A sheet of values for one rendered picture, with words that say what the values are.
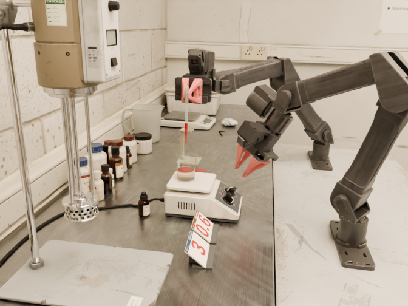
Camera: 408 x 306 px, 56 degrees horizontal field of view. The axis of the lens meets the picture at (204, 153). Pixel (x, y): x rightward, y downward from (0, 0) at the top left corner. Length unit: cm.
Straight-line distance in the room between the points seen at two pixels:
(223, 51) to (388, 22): 95
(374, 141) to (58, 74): 63
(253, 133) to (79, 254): 48
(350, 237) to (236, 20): 175
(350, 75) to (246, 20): 162
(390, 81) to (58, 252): 77
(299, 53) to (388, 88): 161
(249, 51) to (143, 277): 180
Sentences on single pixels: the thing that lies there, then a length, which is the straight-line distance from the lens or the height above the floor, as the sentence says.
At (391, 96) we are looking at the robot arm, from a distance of 84.
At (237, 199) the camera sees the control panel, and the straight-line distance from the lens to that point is 108.
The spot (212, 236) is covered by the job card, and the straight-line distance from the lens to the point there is 96.
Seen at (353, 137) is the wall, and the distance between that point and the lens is 261.
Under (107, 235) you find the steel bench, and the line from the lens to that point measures 99.
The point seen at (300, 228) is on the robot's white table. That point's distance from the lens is 104.
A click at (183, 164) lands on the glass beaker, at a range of 102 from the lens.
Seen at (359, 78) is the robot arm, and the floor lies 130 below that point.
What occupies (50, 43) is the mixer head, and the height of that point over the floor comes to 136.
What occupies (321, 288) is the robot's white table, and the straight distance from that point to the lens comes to 85.
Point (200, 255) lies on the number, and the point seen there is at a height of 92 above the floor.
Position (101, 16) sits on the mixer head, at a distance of 64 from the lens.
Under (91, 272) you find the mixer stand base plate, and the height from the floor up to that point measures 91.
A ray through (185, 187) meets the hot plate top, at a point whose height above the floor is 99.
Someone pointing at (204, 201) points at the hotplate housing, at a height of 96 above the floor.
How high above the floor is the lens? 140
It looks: 19 degrees down
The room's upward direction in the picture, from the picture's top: 1 degrees clockwise
